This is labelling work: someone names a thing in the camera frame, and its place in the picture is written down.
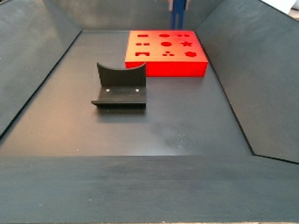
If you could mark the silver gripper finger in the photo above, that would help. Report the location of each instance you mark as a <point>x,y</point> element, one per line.
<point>170,5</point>
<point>186,4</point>

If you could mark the blue square-circle peg object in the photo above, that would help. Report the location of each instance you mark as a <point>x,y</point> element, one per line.
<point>178,14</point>

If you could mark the black curved fixture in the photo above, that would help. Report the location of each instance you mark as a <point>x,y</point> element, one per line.
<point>122,86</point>

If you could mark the red shape-sorter block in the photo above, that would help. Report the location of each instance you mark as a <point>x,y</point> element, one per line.
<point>172,53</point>

